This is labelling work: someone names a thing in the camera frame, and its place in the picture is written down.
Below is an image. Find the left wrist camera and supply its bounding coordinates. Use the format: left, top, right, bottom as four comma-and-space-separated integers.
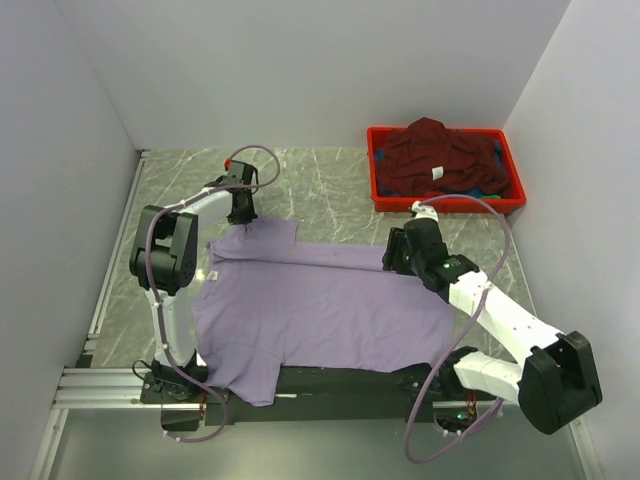
223, 159, 258, 185

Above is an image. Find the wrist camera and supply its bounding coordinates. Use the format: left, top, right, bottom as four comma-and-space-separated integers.
410, 201, 439, 223
223, 159, 258, 185

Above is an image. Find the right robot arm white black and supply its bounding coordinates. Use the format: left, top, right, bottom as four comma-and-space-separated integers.
382, 218, 603, 435

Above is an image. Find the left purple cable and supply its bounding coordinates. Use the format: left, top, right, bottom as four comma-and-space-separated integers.
136, 144, 281, 443

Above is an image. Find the aluminium front rail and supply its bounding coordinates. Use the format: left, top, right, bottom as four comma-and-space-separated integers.
51, 364, 582, 411

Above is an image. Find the dark red t shirt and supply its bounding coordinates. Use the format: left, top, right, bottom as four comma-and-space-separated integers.
374, 117, 509, 198

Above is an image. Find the lavender t shirt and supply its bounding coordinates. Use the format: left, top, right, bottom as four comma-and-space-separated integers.
192, 217, 454, 407

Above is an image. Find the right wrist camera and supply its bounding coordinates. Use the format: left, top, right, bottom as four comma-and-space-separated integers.
410, 201, 439, 223

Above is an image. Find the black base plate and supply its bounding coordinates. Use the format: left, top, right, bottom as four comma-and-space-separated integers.
138, 363, 500, 432

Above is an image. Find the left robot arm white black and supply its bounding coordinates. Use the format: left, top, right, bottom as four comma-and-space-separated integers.
129, 184, 258, 402

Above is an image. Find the red plastic bin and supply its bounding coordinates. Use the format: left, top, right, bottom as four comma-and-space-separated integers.
366, 126, 526, 215

